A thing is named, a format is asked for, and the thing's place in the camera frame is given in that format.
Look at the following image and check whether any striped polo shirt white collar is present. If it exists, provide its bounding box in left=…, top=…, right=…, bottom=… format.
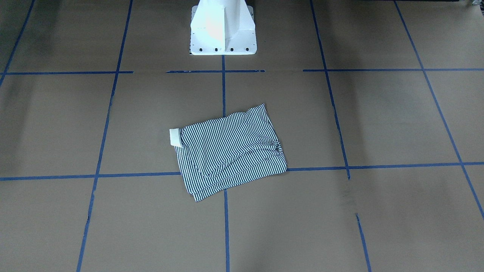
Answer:
left=169, top=104, right=287, bottom=202

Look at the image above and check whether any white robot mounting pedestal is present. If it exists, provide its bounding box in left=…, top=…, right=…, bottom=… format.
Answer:
left=189, top=0, right=258, bottom=56

